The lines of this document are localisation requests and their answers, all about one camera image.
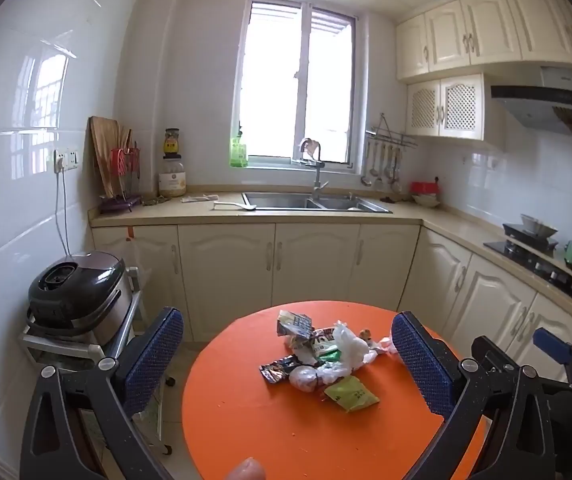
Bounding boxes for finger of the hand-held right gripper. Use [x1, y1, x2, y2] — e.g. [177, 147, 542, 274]
[470, 335, 572, 398]
[533, 328, 572, 368]

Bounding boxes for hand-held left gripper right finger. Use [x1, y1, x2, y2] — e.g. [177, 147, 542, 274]
[391, 311, 556, 480]

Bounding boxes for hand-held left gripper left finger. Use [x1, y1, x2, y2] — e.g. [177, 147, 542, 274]
[20, 306, 185, 480]

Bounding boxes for large clear plastic bag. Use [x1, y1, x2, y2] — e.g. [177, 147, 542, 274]
[333, 321, 391, 376]

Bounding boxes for green snack packet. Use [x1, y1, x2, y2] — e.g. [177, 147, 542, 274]
[323, 375, 381, 413]

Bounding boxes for small clear bag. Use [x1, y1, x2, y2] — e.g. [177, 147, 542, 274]
[290, 362, 354, 392]

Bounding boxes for black snack wrapper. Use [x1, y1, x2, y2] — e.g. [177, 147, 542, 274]
[259, 355, 301, 385]

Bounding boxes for person's left hand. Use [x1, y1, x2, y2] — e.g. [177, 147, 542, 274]
[228, 457, 267, 480]

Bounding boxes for black gas stove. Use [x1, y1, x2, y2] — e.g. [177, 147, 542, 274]
[483, 222, 572, 318]

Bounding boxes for orange hook with clear bag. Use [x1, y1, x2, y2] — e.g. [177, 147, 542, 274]
[123, 227, 144, 281]

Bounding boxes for dark grey rice cooker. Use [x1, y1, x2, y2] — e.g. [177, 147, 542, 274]
[27, 251, 134, 346]

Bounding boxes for round orange table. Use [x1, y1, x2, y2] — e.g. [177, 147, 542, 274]
[91, 221, 572, 386]

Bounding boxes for steel wok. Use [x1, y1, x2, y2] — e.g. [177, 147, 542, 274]
[520, 214, 559, 237]

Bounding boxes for purple drip tray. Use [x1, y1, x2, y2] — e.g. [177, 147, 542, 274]
[99, 195, 144, 213]

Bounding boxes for clear glass jar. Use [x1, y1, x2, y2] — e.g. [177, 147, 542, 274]
[158, 156, 187, 198]

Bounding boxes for steel skimmer spoon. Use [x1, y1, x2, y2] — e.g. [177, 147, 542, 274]
[383, 145, 404, 195]

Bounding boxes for red board rack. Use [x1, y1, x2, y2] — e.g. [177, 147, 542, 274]
[111, 142, 142, 201]

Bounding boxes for stainless steel double sink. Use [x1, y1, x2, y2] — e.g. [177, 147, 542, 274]
[241, 191, 394, 215]

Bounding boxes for wooden cutting board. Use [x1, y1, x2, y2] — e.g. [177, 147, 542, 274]
[89, 116, 132, 200]

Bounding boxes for yellow label bottle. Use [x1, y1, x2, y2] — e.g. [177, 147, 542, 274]
[163, 128, 183, 158]

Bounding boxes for steel kitchen faucet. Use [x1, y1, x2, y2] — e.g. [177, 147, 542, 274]
[298, 137, 329, 201]

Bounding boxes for green dish soap bottle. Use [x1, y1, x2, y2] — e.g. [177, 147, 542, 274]
[230, 136, 249, 168]

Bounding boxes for grey range hood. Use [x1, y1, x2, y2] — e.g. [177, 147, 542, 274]
[490, 66, 572, 136]

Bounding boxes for white framed kitchen window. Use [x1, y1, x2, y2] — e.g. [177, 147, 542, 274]
[231, 0, 369, 171]

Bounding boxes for white power cable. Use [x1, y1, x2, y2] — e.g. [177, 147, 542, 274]
[55, 170, 72, 261]

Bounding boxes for white wall socket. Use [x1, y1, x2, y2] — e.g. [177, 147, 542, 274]
[53, 147, 81, 173]

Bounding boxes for steel wall utensil rack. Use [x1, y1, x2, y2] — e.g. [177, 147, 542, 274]
[365, 112, 419, 151]

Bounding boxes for cream lattice door wall cabinet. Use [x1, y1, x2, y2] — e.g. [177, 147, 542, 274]
[406, 74, 506, 148]

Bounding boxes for cream upper wall cabinets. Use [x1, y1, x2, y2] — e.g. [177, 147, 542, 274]
[395, 0, 572, 81]

